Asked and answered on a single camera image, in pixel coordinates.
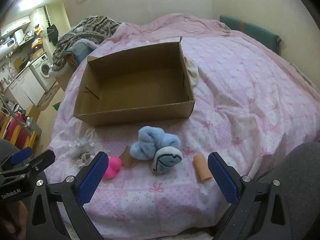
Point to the patterned knit blanket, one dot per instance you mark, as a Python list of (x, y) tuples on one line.
[(87, 31)]

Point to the white lower cabinets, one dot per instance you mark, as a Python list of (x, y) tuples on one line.
[(26, 87)]

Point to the pink bow-print quilt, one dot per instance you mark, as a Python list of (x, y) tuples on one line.
[(237, 87)]

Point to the white washing machine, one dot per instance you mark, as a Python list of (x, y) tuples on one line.
[(43, 68)]

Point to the beige lace scrunchie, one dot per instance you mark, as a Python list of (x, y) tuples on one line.
[(85, 160)]

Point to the red case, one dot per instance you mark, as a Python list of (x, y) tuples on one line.
[(16, 127)]

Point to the person's left hand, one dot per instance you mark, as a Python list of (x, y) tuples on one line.
[(10, 220)]

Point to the grey box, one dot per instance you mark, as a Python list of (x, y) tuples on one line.
[(33, 128)]

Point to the white cabinets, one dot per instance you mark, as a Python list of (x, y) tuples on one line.
[(26, 87), (15, 25)]

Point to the tan cardboard tube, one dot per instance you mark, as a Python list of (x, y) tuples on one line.
[(202, 167)]

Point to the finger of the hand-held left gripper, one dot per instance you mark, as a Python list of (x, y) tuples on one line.
[(41, 160), (21, 154)]

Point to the clear plastic bag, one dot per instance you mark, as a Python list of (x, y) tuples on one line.
[(81, 142)]

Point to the cardboard box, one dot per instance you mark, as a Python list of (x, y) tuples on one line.
[(140, 87)]

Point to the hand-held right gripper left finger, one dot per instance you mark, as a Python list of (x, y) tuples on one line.
[(92, 177)]

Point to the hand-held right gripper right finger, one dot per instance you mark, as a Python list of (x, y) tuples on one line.
[(222, 180)]

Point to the black hanging garment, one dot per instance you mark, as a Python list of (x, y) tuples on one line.
[(52, 33)]

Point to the white cloth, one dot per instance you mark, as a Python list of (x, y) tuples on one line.
[(193, 71)]

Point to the white upper cabinets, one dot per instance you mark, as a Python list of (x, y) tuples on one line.
[(15, 25)]

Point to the blue plush toy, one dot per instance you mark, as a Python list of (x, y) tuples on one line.
[(150, 142)]

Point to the teal headboard cushion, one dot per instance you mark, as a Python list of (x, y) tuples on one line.
[(250, 31)]

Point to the brown cardboard tube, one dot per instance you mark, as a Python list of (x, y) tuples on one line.
[(127, 158)]

